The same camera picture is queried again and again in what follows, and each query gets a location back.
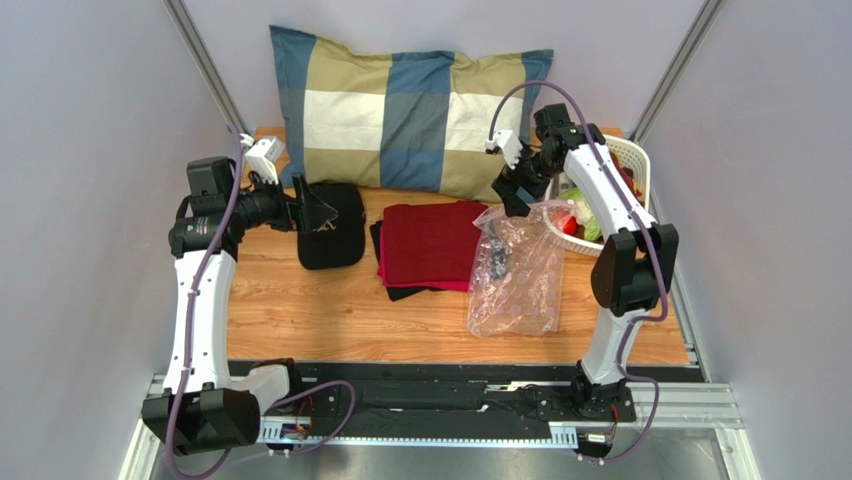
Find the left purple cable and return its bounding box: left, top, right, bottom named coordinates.
left=163, top=123, right=357, bottom=480

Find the toy cauliflower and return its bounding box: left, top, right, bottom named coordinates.
left=558, top=187, right=602, bottom=242

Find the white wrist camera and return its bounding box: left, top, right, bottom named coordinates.
left=485, top=130, right=524, bottom=170
left=240, top=134, right=286, bottom=185

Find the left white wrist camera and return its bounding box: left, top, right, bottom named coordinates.
left=240, top=134, right=286, bottom=185

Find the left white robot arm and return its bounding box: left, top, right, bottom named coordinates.
left=141, top=157, right=337, bottom=456

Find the dark red folded cloth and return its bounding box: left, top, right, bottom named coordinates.
left=380, top=201, right=487, bottom=283

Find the blue beige checked pillow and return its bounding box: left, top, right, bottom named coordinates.
left=269, top=26, right=554, bottom=202

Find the white plastic basket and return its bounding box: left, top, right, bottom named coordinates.
left=545, top=135, right=650, bottom=257

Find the black folded cloth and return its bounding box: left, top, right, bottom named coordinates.
left=369, top=220, right=439, bottom=302

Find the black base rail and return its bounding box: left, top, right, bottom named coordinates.
left=228, top=359, right=706, bottom=442

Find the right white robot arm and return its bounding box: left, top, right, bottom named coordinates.
left=485, top=104, right=679, bottom=419

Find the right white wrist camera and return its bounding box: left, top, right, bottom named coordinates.
left=485, top=130, right=524, bottom=170

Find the black cap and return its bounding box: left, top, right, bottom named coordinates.
left=297, top=183, right=366, bottom=270

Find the clear zip top bag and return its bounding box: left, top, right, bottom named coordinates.
left=466, top=200, right=576, bottom=338

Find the red toy lobster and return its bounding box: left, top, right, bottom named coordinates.
left=610, top=152, right=644, bottom=205

